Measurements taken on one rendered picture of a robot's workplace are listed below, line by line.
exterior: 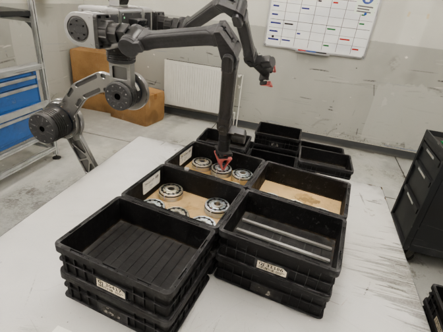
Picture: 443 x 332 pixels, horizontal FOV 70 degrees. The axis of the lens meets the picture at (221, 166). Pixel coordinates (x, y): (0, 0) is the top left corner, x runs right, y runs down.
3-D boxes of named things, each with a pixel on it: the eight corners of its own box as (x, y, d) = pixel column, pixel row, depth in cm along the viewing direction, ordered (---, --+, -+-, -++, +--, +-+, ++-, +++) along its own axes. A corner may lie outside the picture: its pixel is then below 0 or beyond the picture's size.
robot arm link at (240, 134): (223, 112, 145) (217, 126, 141) (248, 116, 143) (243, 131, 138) (224, 130, 155) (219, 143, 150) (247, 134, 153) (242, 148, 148)
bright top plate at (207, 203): (200, 207, 128) (200, 206, 128) (211, 195, 137) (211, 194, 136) (222, 216, 125) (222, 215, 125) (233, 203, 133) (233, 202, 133)
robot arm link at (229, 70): (228, 36, 113) (219, 55, 108) (243, 39, 113) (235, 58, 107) (221, 117, 149) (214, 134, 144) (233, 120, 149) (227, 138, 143)
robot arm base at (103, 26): (108, 46, 128) (105, 13, 122) (126, 49, 126) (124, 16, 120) (95, 49, 120) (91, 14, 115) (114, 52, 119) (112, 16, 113)
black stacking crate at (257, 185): (243, 211, 136) (246, 189, 131) (262, 180, 161) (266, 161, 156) (338, 242, 125) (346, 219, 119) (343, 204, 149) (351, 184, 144)
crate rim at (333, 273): (216, 235, 107) (217, 229, 106) (245, 193, 132) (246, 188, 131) (338, 279, 95) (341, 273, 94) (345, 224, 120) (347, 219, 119)
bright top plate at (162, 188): (154, 192, 135) (154, 191, 134) (167, 182, 143) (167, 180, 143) (175, 199, 132) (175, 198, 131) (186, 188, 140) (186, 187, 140)
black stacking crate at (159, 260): (58, 273, 99) (52, 245, 94) (120, 221, 123) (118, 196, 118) (168, 326, 87) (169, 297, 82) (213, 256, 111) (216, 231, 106)
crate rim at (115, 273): (52, 249, 94) (51, 243, 93) (118, 199, 119) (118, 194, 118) (169, 303, 82) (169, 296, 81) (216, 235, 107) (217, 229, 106)
